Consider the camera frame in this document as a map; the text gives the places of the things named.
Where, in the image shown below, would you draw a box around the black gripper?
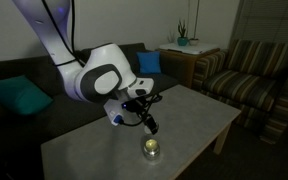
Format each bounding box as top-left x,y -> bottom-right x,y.
122,97 -> 159,135

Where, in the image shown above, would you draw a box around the round silver metal lid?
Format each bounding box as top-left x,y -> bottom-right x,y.
144,125 -> 152,134

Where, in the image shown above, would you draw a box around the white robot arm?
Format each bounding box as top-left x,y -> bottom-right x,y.
12,0 -> 159,134

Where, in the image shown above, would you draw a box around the small silver metal jar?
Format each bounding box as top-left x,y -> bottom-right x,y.
143,139 -> 160,160

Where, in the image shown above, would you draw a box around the grey coffee table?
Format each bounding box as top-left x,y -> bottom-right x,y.
41,85 -> 240,180

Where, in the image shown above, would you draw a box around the blue square cushion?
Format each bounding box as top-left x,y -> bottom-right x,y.
137,51 -> 161,74

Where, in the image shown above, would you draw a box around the wooden side table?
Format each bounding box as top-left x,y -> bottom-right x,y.
159,48 -> 219,88

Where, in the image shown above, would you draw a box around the teal pot with plant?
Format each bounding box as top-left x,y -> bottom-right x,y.
177,20 -> 188,46

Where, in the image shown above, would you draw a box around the white board on side table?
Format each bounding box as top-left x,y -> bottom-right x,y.
159,42 -> 218,55

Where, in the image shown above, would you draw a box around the small white plant pot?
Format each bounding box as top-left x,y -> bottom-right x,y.
189,38 -> 199,46

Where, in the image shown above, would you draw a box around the striped fabric armchair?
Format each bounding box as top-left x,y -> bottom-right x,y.
192,39 -> 288,144

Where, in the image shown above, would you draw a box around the teal square cushion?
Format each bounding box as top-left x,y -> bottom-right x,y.
0,75 -> 53,115

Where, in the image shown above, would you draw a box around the dark grey fabric sofa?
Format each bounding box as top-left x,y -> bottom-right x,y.
0,42 -> 180,180

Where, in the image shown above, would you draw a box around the window blinds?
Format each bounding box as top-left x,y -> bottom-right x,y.
232,0 -> 288,43

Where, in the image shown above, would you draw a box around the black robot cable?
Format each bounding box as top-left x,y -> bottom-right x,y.
118,94 -> 164,128

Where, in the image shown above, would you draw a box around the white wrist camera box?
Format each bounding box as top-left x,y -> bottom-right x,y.
104,99 -> 123,126

